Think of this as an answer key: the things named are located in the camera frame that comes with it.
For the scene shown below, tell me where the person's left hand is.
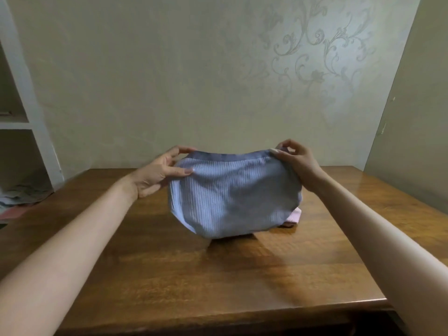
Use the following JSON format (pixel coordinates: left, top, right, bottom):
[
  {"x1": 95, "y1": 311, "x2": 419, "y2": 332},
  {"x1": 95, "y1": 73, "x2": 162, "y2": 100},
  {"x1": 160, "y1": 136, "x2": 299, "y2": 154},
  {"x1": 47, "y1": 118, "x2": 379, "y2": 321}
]
[{"x1": 128, "y1": 146, "x2": 197, "y2": 199}]

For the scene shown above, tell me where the person's right hand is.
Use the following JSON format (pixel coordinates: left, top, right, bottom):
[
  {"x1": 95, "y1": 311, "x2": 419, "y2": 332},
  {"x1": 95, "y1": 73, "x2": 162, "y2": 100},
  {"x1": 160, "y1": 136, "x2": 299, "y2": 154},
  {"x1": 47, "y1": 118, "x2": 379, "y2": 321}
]
[{"x1": 269, "y1": 139, "x2": 329, "y2": 193}]

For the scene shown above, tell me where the blue ribbed fabric garment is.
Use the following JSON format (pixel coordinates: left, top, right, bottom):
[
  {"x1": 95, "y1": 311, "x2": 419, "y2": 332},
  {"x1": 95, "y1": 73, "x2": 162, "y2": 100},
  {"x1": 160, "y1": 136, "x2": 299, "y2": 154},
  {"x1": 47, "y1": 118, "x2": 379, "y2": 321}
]
[{"x1": 169, "y1": 149, "x2": 304, "y2": 240}]

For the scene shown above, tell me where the person's left forearm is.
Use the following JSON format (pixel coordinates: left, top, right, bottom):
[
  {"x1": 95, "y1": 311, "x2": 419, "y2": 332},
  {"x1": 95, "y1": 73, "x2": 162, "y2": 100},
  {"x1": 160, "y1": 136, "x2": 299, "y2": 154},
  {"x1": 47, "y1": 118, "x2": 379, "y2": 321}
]
[{"x1": 0, "y1": 173, "x2": 139, "y2": 336}]

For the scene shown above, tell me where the person's right forearm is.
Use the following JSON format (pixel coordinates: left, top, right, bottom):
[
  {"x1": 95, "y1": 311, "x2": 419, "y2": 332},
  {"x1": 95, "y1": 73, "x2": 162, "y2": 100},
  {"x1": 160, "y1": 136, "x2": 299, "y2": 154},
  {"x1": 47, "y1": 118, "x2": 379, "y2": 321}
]
[{"x1": 310, "y1": 171, "x2": 448, "y2": 336}]

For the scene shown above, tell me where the pink fabric garment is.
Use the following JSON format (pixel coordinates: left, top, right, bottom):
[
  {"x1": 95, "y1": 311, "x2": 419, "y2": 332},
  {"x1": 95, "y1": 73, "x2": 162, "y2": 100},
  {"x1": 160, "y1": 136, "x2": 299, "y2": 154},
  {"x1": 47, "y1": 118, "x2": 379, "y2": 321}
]
[{"x1": 281, "y1": 207, "x2": 302, "y2": 229}]

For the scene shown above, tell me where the pile of folded clothes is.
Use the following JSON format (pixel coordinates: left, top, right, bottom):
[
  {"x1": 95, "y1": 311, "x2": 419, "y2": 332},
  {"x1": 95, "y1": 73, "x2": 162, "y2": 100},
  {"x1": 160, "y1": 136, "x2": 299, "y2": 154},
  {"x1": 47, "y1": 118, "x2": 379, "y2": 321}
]
[{"x1": 0, "y1": 180, "x2": 54, "y2": 224}]

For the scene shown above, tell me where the white shelf unit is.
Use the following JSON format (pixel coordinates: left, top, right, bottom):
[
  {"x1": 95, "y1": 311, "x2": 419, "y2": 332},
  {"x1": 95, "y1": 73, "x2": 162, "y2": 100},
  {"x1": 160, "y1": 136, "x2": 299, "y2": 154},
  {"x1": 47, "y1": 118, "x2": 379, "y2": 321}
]
[{"x1": 0, "y1": 0, "x2": 66, "y2": 226}]

